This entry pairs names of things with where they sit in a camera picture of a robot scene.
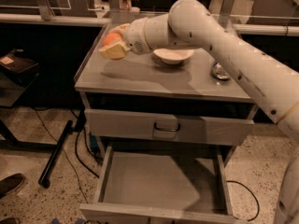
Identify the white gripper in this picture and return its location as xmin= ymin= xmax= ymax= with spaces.
xmin=97 ymin=12 xmax=200 ymax=61

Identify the orange fruit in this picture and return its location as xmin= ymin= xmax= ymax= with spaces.
xmin=102 ymin=33 xmax=122 ymax=46

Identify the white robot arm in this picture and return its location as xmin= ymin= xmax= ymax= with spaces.
xmin=99 ymin=0 xmax=299 ymax=143

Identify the grey drawer cabinet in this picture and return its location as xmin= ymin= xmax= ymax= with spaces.
xmin=74 ymin=10 xmax=260 ymax=161

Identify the open middle drawer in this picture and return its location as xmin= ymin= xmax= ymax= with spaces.
xmin=80 ymin=145 xmax=248 ymax=224

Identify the white paper bowl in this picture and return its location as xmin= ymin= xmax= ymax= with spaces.
xmin=153 ymin=49 xmax=194 ymax=65

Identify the black box with label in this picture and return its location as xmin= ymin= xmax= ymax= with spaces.
xmin=0 ymin=49 xmax=40 ymax=86

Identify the blue soda can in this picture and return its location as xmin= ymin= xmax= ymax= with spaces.
xmin=211 ymin=63 xmax=231 ymax=81

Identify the black metal stand leg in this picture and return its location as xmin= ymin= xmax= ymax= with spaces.
xmin=38 ymin=120 xmax=73 ymax=189

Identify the dark shoe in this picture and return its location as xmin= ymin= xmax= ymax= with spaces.
xmin=0 ymin=173 xmax=24 ymax=198

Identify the upper drawer with handle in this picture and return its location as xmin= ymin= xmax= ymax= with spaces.
xmin=85 ymin=109 xmax=254 ymax=146

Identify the black drawer handle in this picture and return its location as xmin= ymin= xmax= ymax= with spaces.
xmin=153 ymin=122 xmax=181 ymax=133

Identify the white horizontal rail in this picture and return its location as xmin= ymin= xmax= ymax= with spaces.
xmin=0 ymin=14 xmax=109 ymax=27

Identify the black floor cable left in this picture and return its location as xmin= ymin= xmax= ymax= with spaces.
xmin=31 ymin=106 xmax=104 ymax=203

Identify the black floor cable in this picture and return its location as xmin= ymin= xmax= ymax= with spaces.
xmin=31 ymin=106 xmax=104 ymax=203
xmin=226 ymin=180 xmax=261 ymax=222

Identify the black floor cable right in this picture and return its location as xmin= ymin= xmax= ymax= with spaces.
xmin=226 ymin=180 xmax=261 ymax=222

